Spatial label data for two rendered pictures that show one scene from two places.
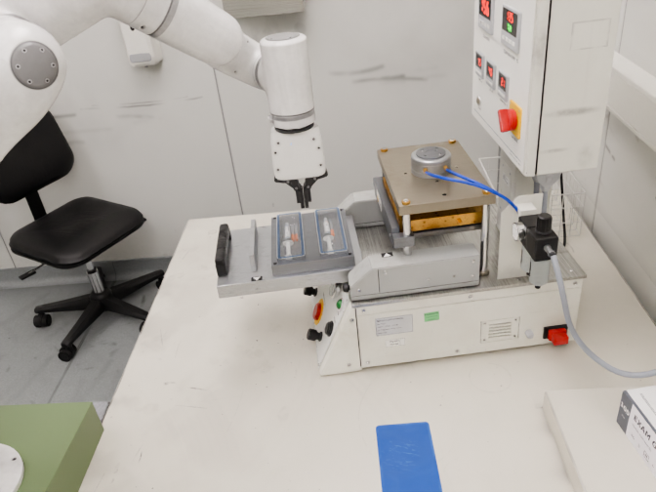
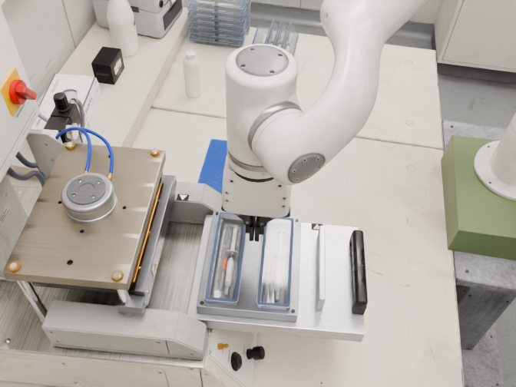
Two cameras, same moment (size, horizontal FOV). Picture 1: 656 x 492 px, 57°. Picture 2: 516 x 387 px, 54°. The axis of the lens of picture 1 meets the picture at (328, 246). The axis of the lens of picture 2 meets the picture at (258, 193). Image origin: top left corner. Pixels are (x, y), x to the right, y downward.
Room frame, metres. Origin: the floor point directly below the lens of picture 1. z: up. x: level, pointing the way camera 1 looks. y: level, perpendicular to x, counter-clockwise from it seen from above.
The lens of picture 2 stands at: (1.59, 0.07, 1.74)
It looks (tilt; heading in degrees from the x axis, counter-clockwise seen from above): 49 degrees down; 184
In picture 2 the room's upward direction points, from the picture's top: 3 degrees clockwise
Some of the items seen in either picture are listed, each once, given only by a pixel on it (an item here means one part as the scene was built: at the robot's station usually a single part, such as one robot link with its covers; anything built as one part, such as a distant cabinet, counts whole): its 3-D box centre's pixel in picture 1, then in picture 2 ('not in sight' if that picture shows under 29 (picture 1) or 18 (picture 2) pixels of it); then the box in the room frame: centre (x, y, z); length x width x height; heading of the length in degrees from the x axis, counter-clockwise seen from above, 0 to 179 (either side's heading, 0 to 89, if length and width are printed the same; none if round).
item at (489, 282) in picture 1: (447, 244); (95, 266); (1.10, -0.26, 0.93); 0.46 x 0.35 x 0.01; 91
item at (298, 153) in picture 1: (297, 146); (256, 182); (1.10, 0.04, 1.19); 0.10 x 0.08 x 0.11; 90
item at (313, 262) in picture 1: (310, 239); (252, 262); (1.10, 0.03, 0.98); 0.20 x 0.17 x 0.03; 1
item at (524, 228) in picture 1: (532, 245); (67, 133); (0.88, -0.36, 1.05); 0.15 x 0.05 x 0.15; 1
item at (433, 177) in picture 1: (448, 184); (80, 203); (1.08, -0.26, 1.08); 0.31 x 0.24 x 0.13; 1
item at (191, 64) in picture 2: not in sight; (192, 73); (0.36, -0.22, 0.82); 0.05 x 0.05 x 0.14
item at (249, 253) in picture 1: (289, 247); (279, 269); (1.10, 0.08, 0.97); 0.30 x 0.22 x 0.08; 91
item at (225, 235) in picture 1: (223, 248); (358, 269); (1.10, 0.22, 0.99); 0.15 x 0.02 x 0.04; 1
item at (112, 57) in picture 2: not in sight; (108, 65); (0.36, -0.47, 0.83); 0.09 x 0.06 x 0.07; 176
